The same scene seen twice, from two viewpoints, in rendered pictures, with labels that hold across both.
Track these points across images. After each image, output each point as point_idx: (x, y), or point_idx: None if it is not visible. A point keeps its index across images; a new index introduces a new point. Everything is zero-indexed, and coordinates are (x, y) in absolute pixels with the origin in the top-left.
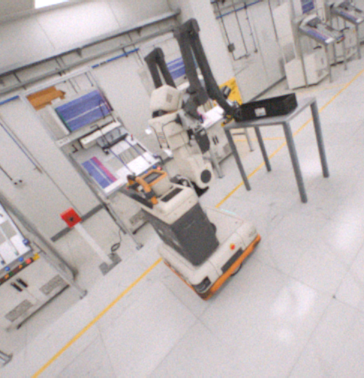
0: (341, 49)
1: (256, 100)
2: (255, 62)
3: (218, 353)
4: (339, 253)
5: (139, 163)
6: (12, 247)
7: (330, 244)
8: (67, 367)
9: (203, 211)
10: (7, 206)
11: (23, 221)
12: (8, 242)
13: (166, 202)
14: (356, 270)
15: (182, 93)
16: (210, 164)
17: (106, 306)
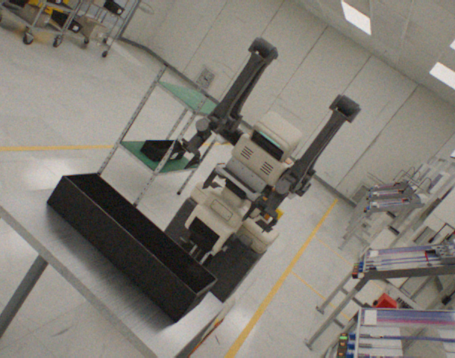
0: None
1: (151, 253)
2: None
3: None
4: (4, 245)
5: (383, 349)
6: (378, 267)
7: (6, 256)
8: (253, 280)
9: (181, 206)
10: None
11: (437, 308)
12: (387, 266)
13: (215, 180)
14: (0, 228)
15: (255, 123)
16: (195, 207)
17: (262, 315)
